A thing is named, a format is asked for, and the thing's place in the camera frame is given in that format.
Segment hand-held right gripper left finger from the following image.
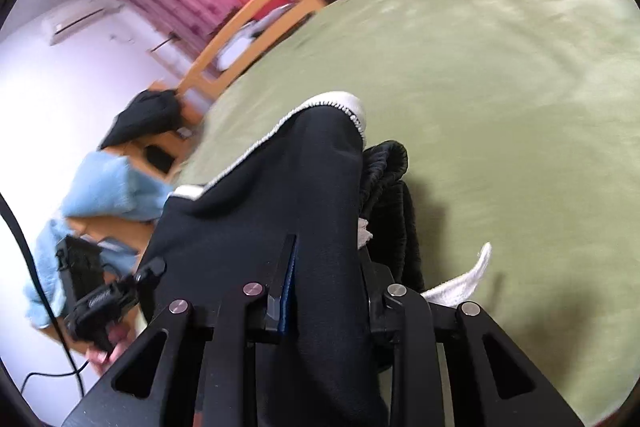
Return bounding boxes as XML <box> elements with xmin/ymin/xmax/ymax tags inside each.
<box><xmin>62</xmin><ymin>234</ymin><xmax>301</xmax><ymax>427</ymax></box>

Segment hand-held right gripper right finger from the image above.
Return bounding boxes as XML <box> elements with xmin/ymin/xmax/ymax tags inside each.
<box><xmin>357</xmin><ymin>257</ymin><xmax>583</xmax><ymax>427</ymax></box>

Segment black pants with white stripe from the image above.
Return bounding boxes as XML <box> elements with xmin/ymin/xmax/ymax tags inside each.
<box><xmin>142</xmin><ymin>92</ymin><xmax>493</xmax><ymax>427</ymax></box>

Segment person's left hand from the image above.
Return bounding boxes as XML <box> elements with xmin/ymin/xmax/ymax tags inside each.
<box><xmin>87</xmin><ymin>324</ymin><xmax>136</xmax><ymax>375</ymax></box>

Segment light blue fluffy blanket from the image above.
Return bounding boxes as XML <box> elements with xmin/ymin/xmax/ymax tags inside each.
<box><xmin>22</xmin><ymin>152</ymin><xmax>173</xmax><ymax>328</ymax></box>

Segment black garment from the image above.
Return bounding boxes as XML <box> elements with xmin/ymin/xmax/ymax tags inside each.
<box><xmin>100</xmin><ymin>89</ymin><xmax>186</xmax><ymax>150</ymax></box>

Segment green fleece blanket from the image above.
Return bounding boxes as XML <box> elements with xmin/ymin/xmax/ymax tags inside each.
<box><xmin>172</xmin><ymin>0</ymin><xmax>636</xmax><ymax>425</ymax></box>

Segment white air conditioner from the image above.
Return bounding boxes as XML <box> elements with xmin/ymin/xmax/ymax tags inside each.
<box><xmin>42</xmin><ymin>2</ymin><xmax>123</xmax><ymax>45</ymax></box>

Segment black cable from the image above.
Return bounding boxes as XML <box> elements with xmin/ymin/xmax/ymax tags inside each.
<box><xmin>0</xmin><ymin>192</ymin><xmax>91</xmax><ymax>395</ymax></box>

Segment wooden bed frame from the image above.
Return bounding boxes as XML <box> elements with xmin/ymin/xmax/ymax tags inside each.
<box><xmin>40</xmin><ymin>0</ymin><xmax>446</xmax><ymax>358</ymax></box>

